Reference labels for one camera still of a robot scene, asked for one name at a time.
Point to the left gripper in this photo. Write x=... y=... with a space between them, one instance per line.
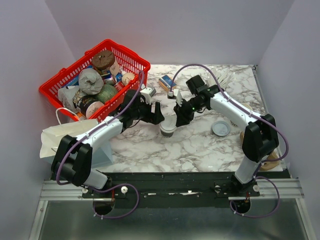
x=153 y=118

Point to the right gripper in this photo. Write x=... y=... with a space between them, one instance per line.
x=182 y=115

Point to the white coffee cup lid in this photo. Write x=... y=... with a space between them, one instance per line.
x=169 y=121

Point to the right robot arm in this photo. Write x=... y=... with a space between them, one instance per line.
x=260 y=136

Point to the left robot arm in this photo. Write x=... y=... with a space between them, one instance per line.
x=72 y=163

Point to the small blue orange box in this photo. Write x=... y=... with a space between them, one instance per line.
x=165 y=83

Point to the green melon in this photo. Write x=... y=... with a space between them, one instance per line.
x=106 y=94

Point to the white paper bag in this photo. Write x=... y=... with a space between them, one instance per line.
x=66 y=134

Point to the black labelled tub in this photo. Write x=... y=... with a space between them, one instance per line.
x=88 y=105

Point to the red plastic shopping basket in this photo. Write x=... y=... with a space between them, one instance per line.
x=123 y=75

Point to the grey crumpled paper bag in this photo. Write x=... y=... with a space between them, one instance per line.
x=90 y=81

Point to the brown round lid container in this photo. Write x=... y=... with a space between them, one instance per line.
x=103 y=60

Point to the white printed plastic bag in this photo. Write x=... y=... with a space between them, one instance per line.
x=69 y=96

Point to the brown cardboard cup carrier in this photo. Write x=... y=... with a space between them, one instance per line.
x=270 y=163

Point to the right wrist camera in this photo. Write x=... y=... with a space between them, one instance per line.
x=175 y=95

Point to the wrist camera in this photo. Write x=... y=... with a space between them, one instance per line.
x=148 y=93
x=175 y=95

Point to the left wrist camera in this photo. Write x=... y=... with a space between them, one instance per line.
x=148 y=93

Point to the black mounting rail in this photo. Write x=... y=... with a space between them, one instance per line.
x=163 y=190

